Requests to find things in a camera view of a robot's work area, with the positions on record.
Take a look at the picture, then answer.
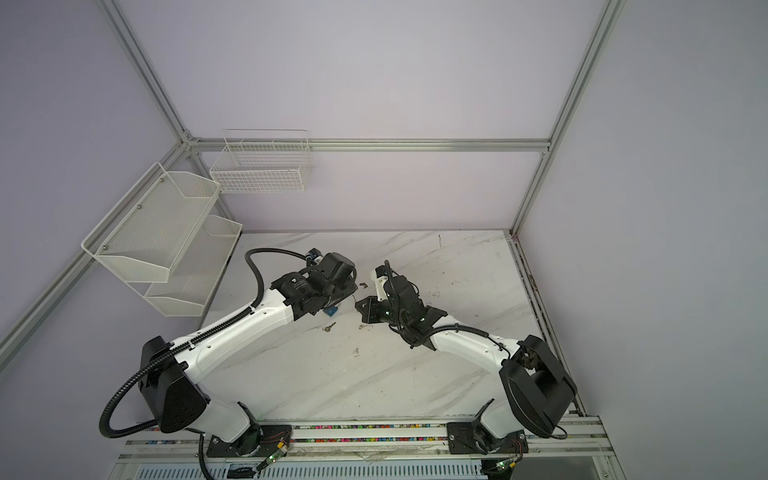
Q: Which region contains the lower white mesh shelf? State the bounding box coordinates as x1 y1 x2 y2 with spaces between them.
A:
143 215 242 317

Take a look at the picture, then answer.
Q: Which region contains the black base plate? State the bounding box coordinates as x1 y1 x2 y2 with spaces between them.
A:
446 422 529 455
206 424 293 458

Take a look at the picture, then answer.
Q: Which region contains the aluminium frame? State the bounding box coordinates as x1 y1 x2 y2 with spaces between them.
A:
1 1 625 377

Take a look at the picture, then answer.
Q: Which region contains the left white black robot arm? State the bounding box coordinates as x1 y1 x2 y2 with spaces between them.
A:
98 249 357 444

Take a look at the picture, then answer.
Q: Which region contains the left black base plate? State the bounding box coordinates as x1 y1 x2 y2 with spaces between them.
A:
206 424 293 458

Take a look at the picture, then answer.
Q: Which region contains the white mesh shelf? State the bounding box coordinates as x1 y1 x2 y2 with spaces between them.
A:
143 215 242 317
81 163 221 283

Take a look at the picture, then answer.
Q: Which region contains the left black corrugated cable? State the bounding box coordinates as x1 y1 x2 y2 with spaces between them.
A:
244 247 313 310

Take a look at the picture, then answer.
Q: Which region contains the aluminium mounting rail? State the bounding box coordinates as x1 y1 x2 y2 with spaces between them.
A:
117 415 616 466

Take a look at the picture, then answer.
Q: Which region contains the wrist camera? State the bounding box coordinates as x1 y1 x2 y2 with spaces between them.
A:
305 248 324 267
371 265 388 301

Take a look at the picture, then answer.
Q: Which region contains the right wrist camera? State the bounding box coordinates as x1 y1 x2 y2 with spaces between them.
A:
371 265 388 301

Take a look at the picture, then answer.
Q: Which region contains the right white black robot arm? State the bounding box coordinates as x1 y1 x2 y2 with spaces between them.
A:
355 265 578 440

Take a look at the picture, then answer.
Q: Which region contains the upper white mesh shelf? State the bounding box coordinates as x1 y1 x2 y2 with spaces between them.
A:
81 163 221 283

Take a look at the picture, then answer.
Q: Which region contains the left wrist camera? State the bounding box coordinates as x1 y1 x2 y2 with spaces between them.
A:
305 248 324 267

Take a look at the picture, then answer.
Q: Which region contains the white wire basket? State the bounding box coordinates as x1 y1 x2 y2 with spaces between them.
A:
210 129 313 194

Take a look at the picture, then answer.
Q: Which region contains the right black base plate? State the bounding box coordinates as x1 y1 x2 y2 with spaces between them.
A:
446 422 529 455

